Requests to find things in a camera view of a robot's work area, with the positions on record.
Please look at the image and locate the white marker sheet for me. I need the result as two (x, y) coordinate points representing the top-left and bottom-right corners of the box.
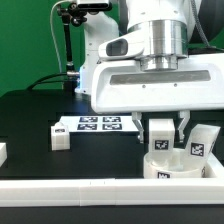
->
(60, 116), (138, 132)

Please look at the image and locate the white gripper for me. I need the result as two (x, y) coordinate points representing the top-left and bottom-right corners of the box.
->
(91, 53), (224, 143)

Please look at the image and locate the white cable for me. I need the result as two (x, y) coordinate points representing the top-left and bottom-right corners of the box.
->
(49, 0), (73, 74)

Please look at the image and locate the black cable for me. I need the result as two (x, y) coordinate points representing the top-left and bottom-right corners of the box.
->
(26, 73), (79, 91)

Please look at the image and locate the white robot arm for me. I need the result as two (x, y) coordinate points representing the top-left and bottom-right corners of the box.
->
(80, 0), (224, 137)

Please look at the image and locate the black camera stand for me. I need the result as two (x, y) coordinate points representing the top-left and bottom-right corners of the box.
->
(57, 2), (87, 94)

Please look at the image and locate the white U-shaped fence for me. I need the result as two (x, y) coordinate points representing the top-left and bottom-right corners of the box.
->
(0, 140), (224, 208)

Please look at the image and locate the white round stool seat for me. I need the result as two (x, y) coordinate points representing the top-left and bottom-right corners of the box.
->
(143, 148), (205, 179)

